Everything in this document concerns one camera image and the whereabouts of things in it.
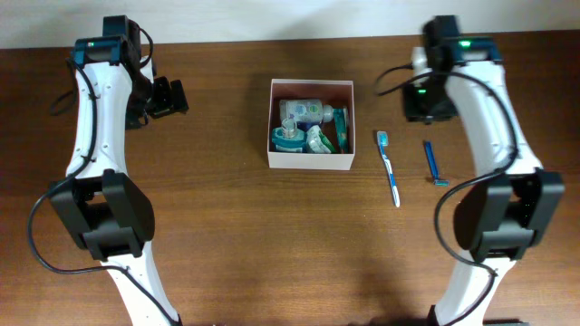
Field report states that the blue white toothbrush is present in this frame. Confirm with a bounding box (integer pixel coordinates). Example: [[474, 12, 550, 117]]
[[376, 130, 401, 207]]

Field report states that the teal mouthwash bottle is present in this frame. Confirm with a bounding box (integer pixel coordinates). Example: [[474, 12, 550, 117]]
[[271, 118, 306, 153]]

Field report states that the clear pump soap bottle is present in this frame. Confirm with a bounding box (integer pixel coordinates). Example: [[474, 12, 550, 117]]
[[279, 99, 334, 124]]

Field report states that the green white soap bar pack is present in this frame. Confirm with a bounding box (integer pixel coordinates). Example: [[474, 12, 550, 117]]
[[306, 125, 338, 154]]

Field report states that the green toothpaste tube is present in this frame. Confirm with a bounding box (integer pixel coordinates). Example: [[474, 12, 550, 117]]
[[333, 107, 349, 154]]

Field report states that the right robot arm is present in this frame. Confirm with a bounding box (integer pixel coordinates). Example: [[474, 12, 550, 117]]
[[402, 15, 565, 325]]

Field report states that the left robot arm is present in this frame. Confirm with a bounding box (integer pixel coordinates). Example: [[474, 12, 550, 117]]
[[45, 15, 189, 325]]

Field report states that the blue disposable razor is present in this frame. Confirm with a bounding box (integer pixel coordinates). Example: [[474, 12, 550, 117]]
[[423, 140, 450, 187]]

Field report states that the pink cardboard box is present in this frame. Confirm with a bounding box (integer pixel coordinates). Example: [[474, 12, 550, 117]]
[[267, 79, 356, 170]]

